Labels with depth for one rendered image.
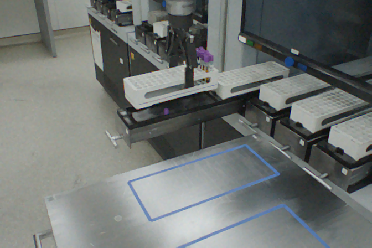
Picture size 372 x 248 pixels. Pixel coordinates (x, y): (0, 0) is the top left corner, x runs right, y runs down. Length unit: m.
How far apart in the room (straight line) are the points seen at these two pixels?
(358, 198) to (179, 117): 0.56
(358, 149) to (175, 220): 0.52
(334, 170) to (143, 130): 0.56
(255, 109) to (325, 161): 0.31
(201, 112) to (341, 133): 0.44
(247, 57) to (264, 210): 0.74
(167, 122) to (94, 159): 1.29
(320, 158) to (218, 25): 0.69
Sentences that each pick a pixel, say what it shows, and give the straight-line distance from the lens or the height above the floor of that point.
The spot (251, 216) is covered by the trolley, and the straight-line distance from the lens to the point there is 0.84.
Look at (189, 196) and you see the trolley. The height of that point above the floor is 0.82.
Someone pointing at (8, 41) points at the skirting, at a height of 0.04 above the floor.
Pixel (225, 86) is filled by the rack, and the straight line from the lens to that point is 1.27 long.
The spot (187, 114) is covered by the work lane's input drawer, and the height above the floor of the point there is 0.80.
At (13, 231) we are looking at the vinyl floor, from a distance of 2.09.
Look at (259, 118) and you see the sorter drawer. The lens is 1.27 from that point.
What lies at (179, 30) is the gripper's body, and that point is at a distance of 1.15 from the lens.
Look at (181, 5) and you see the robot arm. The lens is 1.10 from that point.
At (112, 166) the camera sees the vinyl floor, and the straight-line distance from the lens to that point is 2.34.
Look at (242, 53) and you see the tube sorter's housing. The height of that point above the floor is 0.91.
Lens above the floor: 1.41
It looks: 29 degrees down
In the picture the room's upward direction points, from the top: straight up
